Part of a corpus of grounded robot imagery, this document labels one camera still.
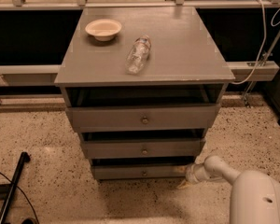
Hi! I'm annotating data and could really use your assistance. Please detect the white paper bowl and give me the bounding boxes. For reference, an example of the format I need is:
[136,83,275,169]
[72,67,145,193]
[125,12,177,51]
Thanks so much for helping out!
[85,19,122,41]

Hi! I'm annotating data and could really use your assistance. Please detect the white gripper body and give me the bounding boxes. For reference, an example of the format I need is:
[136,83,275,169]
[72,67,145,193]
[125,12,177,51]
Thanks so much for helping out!
[186,163,211,184]

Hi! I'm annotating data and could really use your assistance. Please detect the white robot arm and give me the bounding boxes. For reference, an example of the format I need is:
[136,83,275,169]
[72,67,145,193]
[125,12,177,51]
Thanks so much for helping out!
[175,155,280,224]

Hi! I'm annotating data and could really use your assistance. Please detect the clear plastic water bottle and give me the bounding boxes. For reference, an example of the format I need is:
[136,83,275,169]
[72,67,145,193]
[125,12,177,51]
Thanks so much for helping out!
[126,35,151,75]

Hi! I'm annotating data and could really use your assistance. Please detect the grey drawer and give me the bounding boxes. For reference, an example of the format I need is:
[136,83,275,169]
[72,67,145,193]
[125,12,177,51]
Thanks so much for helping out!
[81,138,205,159]
[91,162,188,180]
[66,105,220,133]

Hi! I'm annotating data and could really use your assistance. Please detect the metal railing frame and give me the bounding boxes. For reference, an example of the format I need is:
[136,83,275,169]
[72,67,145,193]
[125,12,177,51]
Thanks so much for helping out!
[0,0,280,114]

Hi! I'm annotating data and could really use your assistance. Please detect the grey middle drawer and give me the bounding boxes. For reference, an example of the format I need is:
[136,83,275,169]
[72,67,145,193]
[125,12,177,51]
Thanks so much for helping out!
[81,138,205,159]

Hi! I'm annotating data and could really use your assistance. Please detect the black stand leg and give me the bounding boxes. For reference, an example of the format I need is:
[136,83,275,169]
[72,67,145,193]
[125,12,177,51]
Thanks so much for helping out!
[0,152,30,224]

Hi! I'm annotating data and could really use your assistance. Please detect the grey wooden drawer cabinet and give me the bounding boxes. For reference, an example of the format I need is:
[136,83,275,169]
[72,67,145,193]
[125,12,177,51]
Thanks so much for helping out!
[55,7,234,167]

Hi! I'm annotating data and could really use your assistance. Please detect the grey top drawer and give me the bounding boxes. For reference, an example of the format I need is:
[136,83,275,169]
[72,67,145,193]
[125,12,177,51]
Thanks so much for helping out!
[66,105,220,133]

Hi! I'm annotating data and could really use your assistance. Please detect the grey bottom drawer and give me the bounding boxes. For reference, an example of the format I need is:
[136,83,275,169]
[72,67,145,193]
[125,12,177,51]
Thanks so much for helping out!
[91,162,188,180]

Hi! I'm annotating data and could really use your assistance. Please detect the thin black cable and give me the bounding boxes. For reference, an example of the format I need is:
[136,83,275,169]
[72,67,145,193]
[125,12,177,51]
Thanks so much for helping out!
[0,163,40,224]

